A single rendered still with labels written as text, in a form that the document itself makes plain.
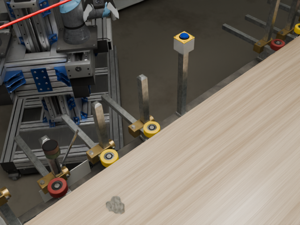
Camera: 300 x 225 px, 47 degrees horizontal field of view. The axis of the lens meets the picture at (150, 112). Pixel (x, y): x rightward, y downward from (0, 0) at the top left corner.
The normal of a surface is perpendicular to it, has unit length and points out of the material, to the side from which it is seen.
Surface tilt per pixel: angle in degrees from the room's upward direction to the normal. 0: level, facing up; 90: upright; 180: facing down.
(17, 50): 0
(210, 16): 0
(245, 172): 0
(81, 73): 90
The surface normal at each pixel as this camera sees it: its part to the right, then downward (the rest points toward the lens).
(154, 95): -0.04, -0.69
